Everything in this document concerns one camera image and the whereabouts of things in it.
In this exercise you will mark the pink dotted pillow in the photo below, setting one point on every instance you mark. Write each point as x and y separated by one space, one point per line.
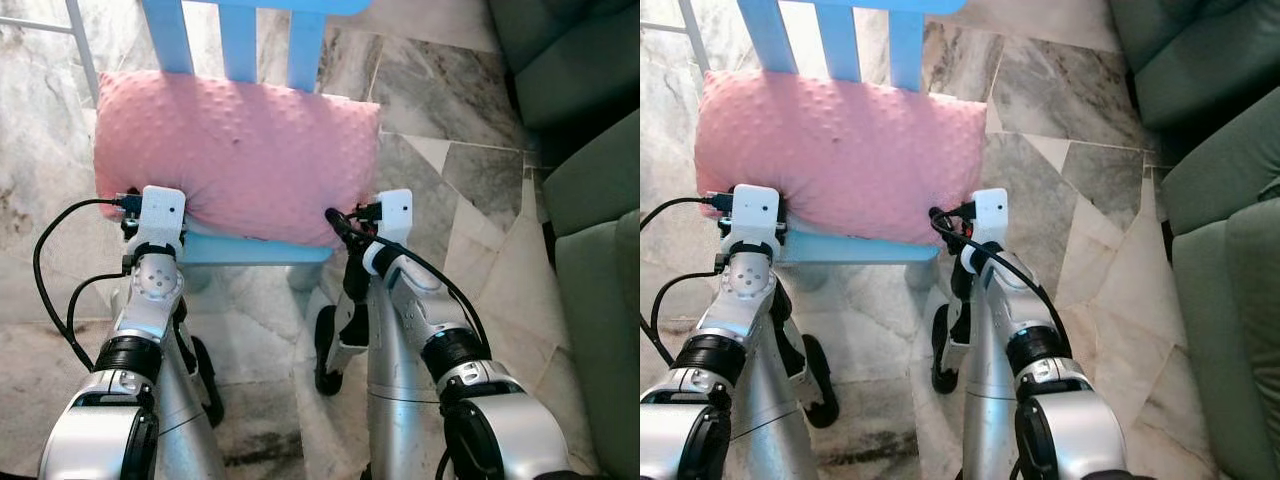
840 150
240 150

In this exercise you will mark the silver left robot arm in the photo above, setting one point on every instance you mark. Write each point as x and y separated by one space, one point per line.
725 320
140 320

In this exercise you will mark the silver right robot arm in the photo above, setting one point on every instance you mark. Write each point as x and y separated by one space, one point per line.
440 340
1040 370

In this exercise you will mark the green sofa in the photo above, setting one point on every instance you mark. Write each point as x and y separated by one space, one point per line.
1220 200
590 200

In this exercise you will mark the silver left robot leg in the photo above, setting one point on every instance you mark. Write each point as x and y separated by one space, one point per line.
770 420
185 420

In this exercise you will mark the silver robot leg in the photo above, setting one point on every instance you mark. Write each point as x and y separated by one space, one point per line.
770 420
395 400
990 400
185 420

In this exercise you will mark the light blue wooden chair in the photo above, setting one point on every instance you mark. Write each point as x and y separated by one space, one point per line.
838 40
238 40

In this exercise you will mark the silver right robot leg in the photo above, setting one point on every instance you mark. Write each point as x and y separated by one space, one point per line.
990 400
395 400

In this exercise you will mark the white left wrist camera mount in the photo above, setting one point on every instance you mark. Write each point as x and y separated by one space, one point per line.
160 215
756 212

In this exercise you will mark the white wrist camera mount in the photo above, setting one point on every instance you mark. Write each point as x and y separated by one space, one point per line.
756 212
160 215
991 212
396 212

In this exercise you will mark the white metal rack frame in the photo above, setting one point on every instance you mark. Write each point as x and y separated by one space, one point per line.
84 50
692 30

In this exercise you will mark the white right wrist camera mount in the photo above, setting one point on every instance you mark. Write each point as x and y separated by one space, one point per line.
991 212
396 212

